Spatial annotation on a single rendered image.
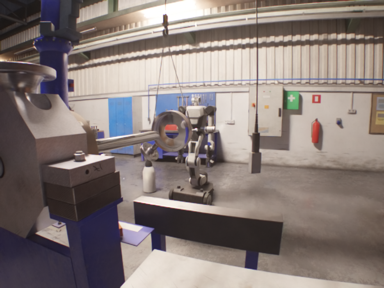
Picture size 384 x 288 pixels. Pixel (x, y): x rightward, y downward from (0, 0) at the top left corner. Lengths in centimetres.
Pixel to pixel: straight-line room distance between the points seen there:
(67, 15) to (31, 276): 257
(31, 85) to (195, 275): 79
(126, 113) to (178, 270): 602
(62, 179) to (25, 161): 16
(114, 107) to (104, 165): 607
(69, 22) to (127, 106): 393
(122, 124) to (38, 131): 590
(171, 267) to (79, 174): 34
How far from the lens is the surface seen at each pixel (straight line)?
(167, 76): 643
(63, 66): 295
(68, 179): 61
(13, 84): 88
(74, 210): 63
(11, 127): 79
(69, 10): 295
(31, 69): 83
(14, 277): 120
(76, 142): 77
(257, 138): 127
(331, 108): 577
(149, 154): 203
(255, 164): 130
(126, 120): 645
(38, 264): 96
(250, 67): 581
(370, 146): 610
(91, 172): 66
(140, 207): 98
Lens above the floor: 124
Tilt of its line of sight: 8 degrees down
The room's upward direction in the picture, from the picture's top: straight up
